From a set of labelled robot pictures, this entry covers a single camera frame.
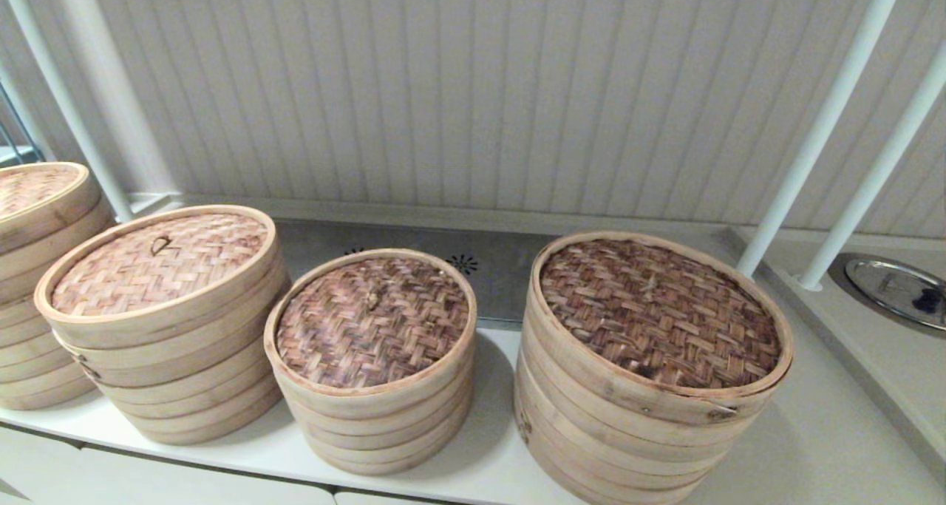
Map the woven bamboo lid with loop handle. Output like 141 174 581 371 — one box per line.
34 204 287 350

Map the square metal lid with knob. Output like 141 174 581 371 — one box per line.
270 220 562 325

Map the small woven bamboo steamer lid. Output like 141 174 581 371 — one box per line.
265 248 478 422

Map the large right bamboo steamer stack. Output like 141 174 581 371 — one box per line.
522 230 794 426

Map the large bamboo steamer stack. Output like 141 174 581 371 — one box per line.
522 230 794 426
514 328 769 505

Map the second-left bamboo steamer stack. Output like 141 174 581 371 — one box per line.
55 268 293 446

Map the round stainless steel pot lid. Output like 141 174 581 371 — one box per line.
844 257 946 333

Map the thin white metal pole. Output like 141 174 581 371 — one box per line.
797 43 946 293
0 0 137 223
734 0 911 281

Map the white cabinet front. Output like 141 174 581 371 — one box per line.
0 424 459 505

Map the thick white post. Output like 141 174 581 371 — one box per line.
46 0 186 220

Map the metal wire rack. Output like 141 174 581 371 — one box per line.
0 84 38 166

